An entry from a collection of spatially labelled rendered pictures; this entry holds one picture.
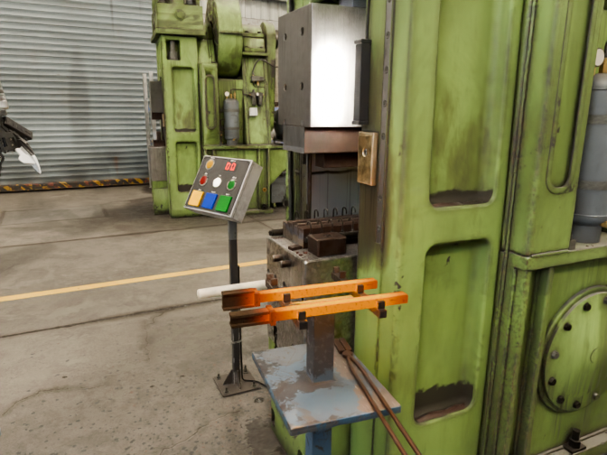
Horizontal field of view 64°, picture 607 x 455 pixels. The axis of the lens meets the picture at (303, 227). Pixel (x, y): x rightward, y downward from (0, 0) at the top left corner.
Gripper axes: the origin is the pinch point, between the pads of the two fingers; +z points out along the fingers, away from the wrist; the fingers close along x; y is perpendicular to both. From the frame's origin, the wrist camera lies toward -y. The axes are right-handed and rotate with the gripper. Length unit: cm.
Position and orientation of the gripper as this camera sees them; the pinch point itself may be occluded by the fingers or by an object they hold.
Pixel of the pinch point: (20, 178)
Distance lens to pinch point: 172.7
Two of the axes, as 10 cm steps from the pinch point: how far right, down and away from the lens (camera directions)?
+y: -1.0, 2.8, -9.6
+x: 9.8, -1.5, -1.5
